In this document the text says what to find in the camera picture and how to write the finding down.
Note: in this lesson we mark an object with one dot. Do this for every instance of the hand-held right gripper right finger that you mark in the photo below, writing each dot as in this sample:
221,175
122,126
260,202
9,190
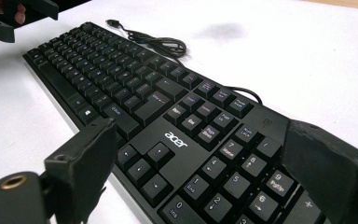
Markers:
329,165

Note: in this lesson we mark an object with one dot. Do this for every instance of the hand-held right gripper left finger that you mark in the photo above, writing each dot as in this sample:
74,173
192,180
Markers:
80,168

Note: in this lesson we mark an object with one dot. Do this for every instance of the black keyboard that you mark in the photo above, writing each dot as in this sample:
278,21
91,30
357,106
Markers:
174,124

